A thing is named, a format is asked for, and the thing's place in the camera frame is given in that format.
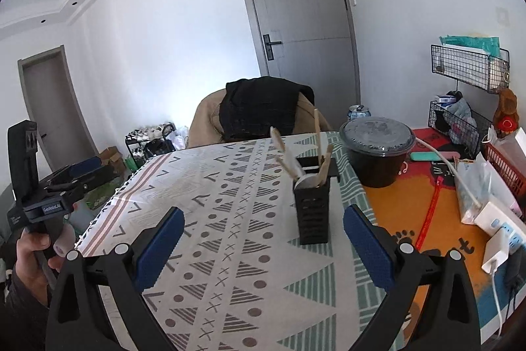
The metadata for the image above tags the orange printed mat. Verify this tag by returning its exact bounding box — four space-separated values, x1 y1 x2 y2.
364 128 519 344

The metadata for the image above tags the black utensil holder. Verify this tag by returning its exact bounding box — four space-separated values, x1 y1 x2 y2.
293 156 341 245

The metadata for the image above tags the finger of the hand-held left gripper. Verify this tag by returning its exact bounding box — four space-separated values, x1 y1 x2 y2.
73 165 116 197
49 157 103 189

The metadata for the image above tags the red fly swatter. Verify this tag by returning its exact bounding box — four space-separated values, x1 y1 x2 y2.
415 176 445 250

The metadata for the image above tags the brown plush toy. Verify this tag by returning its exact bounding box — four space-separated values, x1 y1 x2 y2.
492 88 519 136

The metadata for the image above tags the red plastic basket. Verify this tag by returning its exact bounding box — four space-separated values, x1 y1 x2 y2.
483 142 526 196

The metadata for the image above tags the black shoe rack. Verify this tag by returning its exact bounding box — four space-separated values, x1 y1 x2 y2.
125 123 178 171

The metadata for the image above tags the person's left forearm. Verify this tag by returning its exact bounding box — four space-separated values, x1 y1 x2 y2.
0 264 53 351

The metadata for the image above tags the white power strip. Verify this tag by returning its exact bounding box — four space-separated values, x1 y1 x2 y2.
472 202 526 258

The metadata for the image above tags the black plug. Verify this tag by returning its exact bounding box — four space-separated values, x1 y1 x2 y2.
505 251 523 288

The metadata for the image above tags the grey side door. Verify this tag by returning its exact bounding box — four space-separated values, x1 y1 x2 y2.
17 45 100 171

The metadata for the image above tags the white plastic spoon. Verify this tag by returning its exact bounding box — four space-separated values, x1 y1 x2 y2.
297 173 323 190

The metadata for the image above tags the drink can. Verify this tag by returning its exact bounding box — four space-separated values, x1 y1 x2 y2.
348 104 372 121

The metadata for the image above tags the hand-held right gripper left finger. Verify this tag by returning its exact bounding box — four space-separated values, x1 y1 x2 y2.
45 206 186 351

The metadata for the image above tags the black wire basket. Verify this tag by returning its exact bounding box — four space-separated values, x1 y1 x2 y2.
428 99 494 159

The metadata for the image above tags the black door handle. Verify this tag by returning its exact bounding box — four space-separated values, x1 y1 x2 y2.
263 34 284 61

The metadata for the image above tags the clear plastic bag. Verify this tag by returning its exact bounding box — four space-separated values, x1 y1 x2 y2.
455 153 523 225

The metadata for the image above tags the person's left hand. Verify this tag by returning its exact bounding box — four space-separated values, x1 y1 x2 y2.
15 232 67 307

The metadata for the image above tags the black lidded bowl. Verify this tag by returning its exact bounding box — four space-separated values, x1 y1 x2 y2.
339 116 417 189

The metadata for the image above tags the teal plastic bag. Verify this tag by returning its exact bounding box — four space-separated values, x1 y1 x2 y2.
439 35 501 57

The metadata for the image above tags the cardboard box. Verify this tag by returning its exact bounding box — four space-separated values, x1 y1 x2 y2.
99 146 124 175

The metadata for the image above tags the white charger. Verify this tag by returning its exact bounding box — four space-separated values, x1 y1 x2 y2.
481 227 513 275

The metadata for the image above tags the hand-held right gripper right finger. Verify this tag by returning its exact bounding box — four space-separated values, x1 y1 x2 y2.
343 204 482 351

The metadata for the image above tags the tan chair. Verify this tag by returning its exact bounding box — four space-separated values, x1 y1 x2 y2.
188 90 335 148

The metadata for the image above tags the white paper bag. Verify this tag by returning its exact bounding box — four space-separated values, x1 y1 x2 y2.
488 127 526 171

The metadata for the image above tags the wire wall basket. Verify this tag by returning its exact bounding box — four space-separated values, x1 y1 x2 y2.
430 43 511 94

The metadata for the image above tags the patterned tablecloth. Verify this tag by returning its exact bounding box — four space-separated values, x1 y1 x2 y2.
76 131 402 351

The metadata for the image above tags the black jacket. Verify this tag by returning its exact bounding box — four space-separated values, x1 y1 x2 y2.
219 76 315 141

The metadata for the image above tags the white cable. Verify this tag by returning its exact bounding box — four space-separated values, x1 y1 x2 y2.
413 137 482 211

